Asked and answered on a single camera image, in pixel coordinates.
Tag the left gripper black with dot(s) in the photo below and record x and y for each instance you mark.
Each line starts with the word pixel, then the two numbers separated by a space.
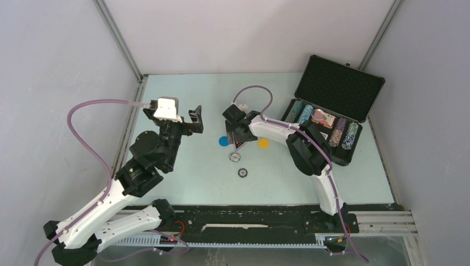
pixel 196 125

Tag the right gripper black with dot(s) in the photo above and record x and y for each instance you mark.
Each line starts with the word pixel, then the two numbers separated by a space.
pixel 230 128

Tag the red black triangle button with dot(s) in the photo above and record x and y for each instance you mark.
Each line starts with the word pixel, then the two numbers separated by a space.
pixel 238 145

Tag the red playing card deck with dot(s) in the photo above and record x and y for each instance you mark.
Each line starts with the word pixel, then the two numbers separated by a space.
pixel 330 119

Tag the clear round dealer button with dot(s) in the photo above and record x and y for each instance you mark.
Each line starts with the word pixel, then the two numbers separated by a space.
pixel 318 116

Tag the blue playing card deck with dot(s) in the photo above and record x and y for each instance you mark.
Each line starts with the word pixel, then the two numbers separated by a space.
pixel 325 136

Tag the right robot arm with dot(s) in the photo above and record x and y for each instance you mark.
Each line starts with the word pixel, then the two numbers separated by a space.
pixel 308 148

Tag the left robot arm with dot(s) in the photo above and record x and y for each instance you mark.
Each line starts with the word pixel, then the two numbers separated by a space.
pixel 91 230

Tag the black poker set case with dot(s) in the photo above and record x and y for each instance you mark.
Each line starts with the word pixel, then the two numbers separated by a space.
pixel 339 90

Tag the blue round button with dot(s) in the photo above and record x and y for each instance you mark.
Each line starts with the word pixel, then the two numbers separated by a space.
pixel 223 141

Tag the white grey poker chip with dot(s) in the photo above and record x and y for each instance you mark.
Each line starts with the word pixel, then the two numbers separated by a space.
pixel 235 157

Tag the yellow round button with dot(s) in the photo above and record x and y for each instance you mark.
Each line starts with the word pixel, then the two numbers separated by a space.
pixel 263 143

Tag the black poker chip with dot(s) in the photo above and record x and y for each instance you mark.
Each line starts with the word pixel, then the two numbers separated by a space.
pixel 242 173

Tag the green blue chip stack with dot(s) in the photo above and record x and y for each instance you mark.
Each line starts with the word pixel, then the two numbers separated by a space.
pixel 294 112

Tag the light blue chip stack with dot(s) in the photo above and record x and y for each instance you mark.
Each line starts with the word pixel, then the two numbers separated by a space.
pixel 305 114

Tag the purple orange chip stack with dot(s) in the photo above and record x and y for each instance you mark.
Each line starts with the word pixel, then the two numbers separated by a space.
pixel 337 132

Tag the green navy chip stack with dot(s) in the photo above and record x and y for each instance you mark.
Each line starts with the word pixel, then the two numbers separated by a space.
pixel 350 136

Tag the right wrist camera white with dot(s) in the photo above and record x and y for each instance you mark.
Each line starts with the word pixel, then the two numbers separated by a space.
pixel 244 108

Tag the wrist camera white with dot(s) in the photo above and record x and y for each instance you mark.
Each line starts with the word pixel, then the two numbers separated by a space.
pixel 244 108
pixel 167 109

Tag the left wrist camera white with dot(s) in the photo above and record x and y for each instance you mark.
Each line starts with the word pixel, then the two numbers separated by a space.
pixel 167 109

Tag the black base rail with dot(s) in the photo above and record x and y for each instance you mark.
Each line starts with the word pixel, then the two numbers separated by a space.
pixel 285 226

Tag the left aluminium frame post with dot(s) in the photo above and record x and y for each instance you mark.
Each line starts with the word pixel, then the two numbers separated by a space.
pixel 116 34

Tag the aluminium frame post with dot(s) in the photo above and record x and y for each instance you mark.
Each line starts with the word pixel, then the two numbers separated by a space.
pixel 381 32
pixel 116 34

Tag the right aluminium frame post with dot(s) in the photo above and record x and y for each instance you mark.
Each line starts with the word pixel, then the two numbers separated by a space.
pixel 381 32

